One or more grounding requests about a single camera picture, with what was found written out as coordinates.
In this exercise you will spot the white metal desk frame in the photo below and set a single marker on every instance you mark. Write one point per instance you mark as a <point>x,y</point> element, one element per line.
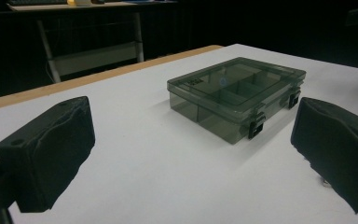
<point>96,57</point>

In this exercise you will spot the dark keyboard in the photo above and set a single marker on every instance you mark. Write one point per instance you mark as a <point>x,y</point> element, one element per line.
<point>35,2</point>

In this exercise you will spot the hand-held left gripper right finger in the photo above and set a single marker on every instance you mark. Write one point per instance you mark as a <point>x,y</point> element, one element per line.
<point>338,149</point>

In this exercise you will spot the grey transparent compartment box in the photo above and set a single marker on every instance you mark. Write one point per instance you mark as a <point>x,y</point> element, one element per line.
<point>230,93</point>

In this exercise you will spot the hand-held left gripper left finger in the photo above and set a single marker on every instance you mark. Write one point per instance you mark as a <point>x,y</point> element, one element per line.
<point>46,155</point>

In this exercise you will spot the small yellow object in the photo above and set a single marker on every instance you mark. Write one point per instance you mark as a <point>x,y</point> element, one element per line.
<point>71,2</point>

